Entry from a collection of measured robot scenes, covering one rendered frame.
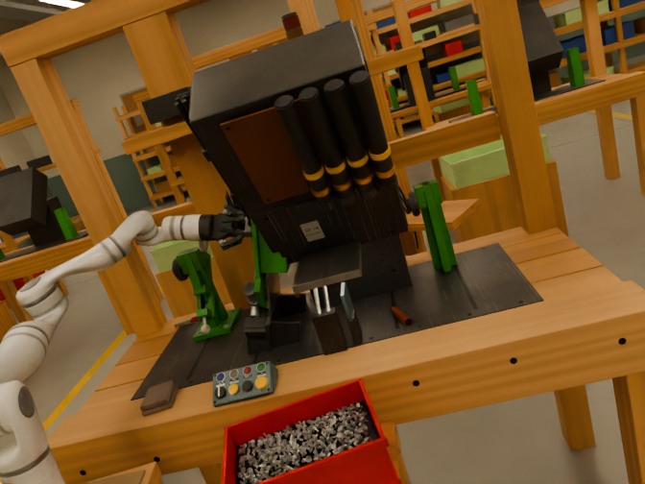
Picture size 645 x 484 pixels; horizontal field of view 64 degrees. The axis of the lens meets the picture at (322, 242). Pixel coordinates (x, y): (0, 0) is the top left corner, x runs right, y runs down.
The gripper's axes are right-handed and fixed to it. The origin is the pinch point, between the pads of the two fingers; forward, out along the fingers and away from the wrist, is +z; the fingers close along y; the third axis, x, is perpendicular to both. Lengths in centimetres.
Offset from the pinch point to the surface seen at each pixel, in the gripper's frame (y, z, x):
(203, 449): -58, -9, 5
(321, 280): -23.5, 21.4, -20.1
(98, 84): 693, -524, 707
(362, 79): 1, 31, -57
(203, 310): -17.8, -17.7, 21.4
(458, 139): 36, 62, 12
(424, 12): 731, 158, 590
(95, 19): 58, -47, -22
